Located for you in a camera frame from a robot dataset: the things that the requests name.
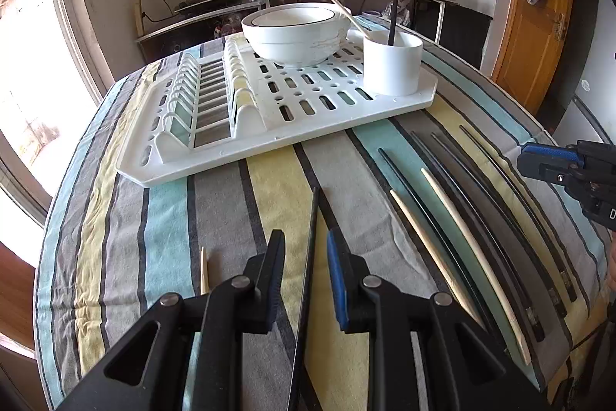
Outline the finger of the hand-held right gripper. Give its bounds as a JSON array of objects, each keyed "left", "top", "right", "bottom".
[{"left": 517, "top": 140, "right": 616, "bottom": 230}]

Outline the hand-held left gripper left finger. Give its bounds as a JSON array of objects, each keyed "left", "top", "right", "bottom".
[{"left": 58, "top": 229, "right": 290, "bottom": 411}]

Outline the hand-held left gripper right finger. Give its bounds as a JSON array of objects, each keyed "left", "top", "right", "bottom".
[{"left": 326, "top": 229, "right": 549, "bottom": 411}]

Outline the tan wooden chopstick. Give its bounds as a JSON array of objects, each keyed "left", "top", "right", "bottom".
[{"left": 200, "top": 246, "right": 211, "bottom": 296}]

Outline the white round utensil cup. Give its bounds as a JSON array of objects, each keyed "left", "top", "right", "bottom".
[{"left": 362, "top": 30, "right": 424, "bottom": 97}]

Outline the striped tablecloth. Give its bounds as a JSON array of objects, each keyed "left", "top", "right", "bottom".
[{"left": 33, "top": 13, "right": 612, "bottom": 411}]

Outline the wooden door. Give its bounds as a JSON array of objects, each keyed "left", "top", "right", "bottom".
[{"left": 491, "top": 0, "right": 578, "bottom": 118}]

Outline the black cloth cover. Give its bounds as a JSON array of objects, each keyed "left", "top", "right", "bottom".
[{"left": 411, "top": 2, "right": 492, "bottom": 70}]

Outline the white plastic dish rack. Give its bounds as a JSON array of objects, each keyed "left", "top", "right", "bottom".
[{"left": 115, "top": 28, "right": 439, "bottom": 188}]

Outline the white bowl with gold pattern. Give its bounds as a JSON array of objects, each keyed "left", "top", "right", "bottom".
[{"left": 241, "top": 9, "right": 350, "bottom": 67}]

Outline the white bowl with dark rim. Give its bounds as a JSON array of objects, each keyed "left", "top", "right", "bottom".
[{"left": 250, "top": 3, "right": 348, "bottom": 31}]

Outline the gas stove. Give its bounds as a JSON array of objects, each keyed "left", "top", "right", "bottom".
[{"left": 172, "top": 0, "right": 242, "bottom": 16}]

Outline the window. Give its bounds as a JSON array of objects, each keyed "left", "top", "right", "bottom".
[{"left": 0, "top": 0, "right": 114, "bottom": 205}]

